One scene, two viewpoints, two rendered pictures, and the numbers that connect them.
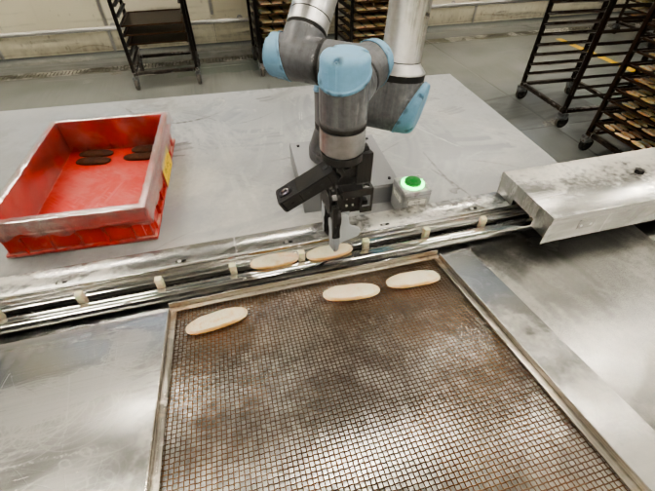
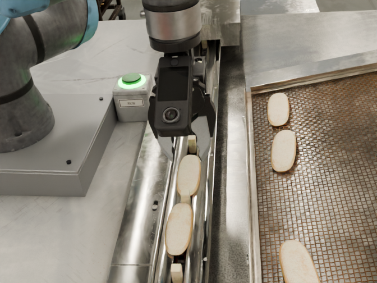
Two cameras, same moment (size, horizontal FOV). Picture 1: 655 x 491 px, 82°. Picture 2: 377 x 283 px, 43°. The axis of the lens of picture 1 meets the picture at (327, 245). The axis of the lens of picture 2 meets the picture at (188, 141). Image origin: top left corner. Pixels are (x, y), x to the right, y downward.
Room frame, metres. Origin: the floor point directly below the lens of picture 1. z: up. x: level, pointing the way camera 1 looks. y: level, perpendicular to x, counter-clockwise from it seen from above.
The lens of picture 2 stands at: (0.32, 0.54, 1.35)
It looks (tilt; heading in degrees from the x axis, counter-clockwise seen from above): 36 degrees down; 293
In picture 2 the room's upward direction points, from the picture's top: 7 degrees counter-clockwise
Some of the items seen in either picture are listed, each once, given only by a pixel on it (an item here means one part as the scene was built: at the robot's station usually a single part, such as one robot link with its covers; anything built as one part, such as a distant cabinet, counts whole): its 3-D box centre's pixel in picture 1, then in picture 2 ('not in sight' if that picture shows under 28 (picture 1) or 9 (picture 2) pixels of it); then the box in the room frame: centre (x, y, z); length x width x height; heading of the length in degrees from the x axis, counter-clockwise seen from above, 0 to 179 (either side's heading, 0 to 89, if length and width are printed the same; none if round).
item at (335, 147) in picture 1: (341, 137); (170, 18); (0.57, -0.02, 1.11); 0.08 x 0.08 x 0.05
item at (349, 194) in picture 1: (344, 179); (179, 69); (0.57, -0.03, 1.03); 0.09 x 0.08 x 0.12; 105
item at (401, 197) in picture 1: (409, 202); (137, 104); (0.75, -0.20, 0.84); 0.08 x 0.08 x 0.11; 15
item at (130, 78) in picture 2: (412, 182); (132, 80); (0.75, -0.20, 0.90); 0.04 x 0.04 x 0.02
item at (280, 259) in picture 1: (274, 259); (178, 226); (0.54, 0.11, 0.86); 0.10 x 0.04 x 0.01; 104
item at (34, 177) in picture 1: (98, 172); not in sight; (0.83, 0.59, 0.87); 0.49 x 0.34 x 0.10; 12
